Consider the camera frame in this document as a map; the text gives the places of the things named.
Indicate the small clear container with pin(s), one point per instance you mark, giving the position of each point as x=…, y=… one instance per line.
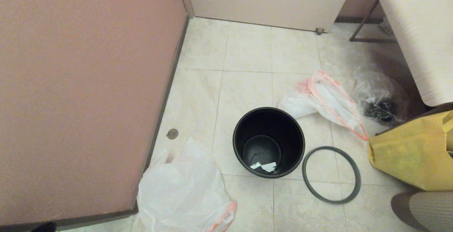
x=386, y=26

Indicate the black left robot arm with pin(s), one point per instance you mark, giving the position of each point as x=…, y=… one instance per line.
x=44, y=227

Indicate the small metal door stop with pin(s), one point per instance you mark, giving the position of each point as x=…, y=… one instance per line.
x=320, y=31

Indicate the black round trash bin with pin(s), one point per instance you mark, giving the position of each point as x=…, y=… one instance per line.
x=240, y=143

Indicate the grey ribbed round object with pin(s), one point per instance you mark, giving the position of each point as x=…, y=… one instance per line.
x=431, y=210

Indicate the cream striped table top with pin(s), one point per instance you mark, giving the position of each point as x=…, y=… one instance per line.
x=421, y=30

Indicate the clear bag with black contents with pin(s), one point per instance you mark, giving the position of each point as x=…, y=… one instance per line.
x=375, y=90

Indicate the yellow shopping bag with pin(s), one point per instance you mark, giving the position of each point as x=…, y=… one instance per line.
x=407, y=154

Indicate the white paper scrap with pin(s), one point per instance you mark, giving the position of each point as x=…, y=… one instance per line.
x=255, y=165
x=269, y=167

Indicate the dark metal table frame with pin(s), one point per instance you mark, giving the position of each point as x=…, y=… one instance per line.
x=371, y=40

